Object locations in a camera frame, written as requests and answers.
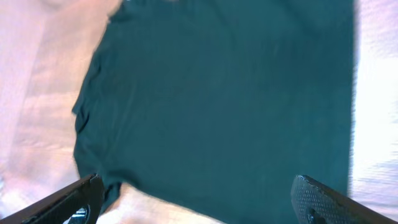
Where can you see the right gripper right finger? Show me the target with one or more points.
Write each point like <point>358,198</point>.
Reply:
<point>316,203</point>

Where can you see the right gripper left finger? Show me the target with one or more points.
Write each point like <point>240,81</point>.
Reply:
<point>79,202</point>

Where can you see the black polo shirt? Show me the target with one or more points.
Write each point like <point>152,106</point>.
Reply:
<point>217,105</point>

